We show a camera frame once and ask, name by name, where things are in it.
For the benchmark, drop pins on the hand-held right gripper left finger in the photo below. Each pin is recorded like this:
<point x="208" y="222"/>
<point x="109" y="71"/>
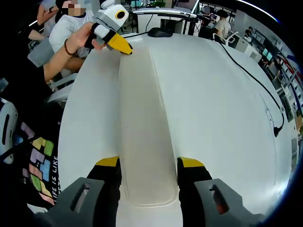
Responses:
<point x="106" y="189"/>

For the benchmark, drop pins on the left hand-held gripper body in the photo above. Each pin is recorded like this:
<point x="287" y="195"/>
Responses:
<point x="111" y="17"/>

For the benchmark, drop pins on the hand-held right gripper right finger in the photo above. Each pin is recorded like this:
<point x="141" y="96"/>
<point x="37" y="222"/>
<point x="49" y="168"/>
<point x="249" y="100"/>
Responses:
<point x="196" y="189"/>

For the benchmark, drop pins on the cream cutlery case lid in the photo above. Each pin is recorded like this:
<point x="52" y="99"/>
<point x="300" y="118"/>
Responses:
<point x="144" y="118"/>

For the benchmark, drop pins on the person's left hand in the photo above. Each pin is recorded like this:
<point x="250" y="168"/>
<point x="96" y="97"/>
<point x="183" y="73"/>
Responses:
<point x="80" y="39"/>

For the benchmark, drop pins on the black rounded device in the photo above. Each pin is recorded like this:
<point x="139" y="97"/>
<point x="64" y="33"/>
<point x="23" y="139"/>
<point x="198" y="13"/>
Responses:
<point x="159" y="33"/>

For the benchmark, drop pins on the small potted plant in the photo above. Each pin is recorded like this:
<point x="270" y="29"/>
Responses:
<point x="159" y="2"/>

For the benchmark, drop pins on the black power plug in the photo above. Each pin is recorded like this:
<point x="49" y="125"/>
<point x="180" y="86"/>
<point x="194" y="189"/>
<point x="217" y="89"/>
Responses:
<point x="278" y="131"/>

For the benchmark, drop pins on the person's printed black shirt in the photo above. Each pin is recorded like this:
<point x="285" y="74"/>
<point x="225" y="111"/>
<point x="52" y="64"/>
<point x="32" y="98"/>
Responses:
<point x="35" y="111"/>

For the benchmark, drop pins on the white office chair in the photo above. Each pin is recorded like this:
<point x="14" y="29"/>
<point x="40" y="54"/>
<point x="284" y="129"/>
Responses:
<point x="228" y="39"/>

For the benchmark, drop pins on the white worn device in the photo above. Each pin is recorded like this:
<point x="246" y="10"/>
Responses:
<point x="7" y="132"/>

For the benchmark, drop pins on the white cabinet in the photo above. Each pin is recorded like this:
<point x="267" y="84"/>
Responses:
<point x="242" y="46"/>

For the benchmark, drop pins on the storage shelf with white bins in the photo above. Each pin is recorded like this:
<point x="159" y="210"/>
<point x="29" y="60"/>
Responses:
<point x="284" y="71"/>

